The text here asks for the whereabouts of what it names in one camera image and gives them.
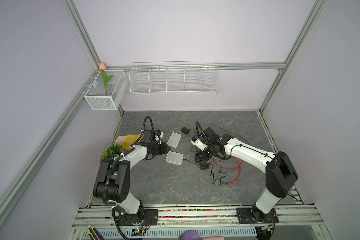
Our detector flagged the black power adapter with cable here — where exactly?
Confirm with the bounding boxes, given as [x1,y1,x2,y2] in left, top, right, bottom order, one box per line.
[183,158,230,186]

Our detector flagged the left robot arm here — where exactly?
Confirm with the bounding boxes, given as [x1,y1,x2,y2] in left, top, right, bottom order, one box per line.
[93,116,171,225]

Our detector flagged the purple object at bottom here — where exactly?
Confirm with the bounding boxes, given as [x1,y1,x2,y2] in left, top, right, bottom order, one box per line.
[178,231,202,240]

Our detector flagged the yellow work glove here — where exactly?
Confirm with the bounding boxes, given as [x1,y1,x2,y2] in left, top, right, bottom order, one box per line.
[115,135,140,150]

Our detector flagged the potted green plant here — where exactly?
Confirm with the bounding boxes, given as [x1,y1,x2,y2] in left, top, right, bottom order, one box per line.
[99,144,123,163]

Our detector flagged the grey ethernet cable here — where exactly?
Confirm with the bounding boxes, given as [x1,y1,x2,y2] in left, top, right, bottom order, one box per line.
[209,121,250,145]

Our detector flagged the red ethernet cable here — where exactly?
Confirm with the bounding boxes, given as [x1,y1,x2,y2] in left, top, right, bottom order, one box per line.
[211,155,244,185]

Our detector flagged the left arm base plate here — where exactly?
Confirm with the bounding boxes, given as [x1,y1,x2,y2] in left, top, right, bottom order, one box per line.
[117,209,159,226]

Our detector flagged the white wire wall basket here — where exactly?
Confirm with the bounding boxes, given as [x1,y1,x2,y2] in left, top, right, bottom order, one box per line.
[129,61,220,94]

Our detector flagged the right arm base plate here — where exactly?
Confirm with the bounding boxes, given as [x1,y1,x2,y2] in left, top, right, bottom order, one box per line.
[236,207,279,224]

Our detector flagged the white mesh corner basket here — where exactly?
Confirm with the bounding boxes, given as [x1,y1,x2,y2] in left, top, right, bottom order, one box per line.
[84,70,128,111]

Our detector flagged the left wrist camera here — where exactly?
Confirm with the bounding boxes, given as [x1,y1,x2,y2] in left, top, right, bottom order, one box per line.
[155,130,164,145]

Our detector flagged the artificial pink tulip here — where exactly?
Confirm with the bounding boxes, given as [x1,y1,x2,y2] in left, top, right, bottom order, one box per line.
[99,63,113,96]

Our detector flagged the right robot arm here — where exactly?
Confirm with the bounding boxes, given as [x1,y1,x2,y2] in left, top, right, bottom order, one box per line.
[191,122,299,223]

